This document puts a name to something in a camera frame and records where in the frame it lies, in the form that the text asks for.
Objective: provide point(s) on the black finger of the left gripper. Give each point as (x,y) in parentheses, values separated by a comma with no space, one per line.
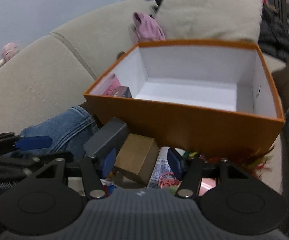
(9,142)

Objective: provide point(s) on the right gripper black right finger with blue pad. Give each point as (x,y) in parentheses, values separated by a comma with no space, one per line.
(188,171)

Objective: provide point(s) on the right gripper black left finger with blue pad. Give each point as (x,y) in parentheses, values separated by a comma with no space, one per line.
(93,170)

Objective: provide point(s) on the small glittery mauve box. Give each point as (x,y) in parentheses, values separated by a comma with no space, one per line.
(121,92)

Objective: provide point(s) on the pink embossed box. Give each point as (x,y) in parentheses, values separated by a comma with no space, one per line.
(111,84)

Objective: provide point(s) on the white printed packet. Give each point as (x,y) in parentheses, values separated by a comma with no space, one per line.
(162,175)

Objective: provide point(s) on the dark grey rectangular box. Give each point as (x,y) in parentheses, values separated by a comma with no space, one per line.
(111,136)

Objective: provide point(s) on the gold cardboard box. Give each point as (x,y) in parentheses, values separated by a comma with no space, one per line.
(137,157)

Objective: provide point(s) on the blue denim left leg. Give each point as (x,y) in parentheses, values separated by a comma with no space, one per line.
(69,131)

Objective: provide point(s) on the red feather toy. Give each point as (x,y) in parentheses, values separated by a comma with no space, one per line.
(257,162)

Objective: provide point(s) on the orange cardboard box white inside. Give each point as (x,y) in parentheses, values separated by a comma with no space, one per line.
(211,96)

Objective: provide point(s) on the beige sofa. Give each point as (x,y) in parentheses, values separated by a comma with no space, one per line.
(53,73)

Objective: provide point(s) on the pink ball wooden stick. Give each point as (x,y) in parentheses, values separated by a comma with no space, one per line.
(8,52)

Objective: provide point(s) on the mauve cloth garment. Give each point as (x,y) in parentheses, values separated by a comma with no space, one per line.
(146,29)

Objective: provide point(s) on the black puffer jacket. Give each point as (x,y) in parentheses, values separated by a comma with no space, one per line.
(274,37)

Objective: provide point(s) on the beige cushion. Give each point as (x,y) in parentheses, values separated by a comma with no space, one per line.
(237,20)

